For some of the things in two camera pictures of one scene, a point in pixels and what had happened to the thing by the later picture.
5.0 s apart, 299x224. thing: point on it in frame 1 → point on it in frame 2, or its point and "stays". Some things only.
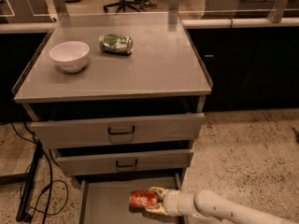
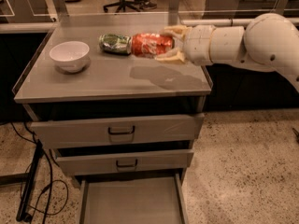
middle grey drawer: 127,161 stays
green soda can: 116,43 stays
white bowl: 70,56 stays
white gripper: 171,202 → 198,45
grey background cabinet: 248,1 stays
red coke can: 139,200 → 149,44
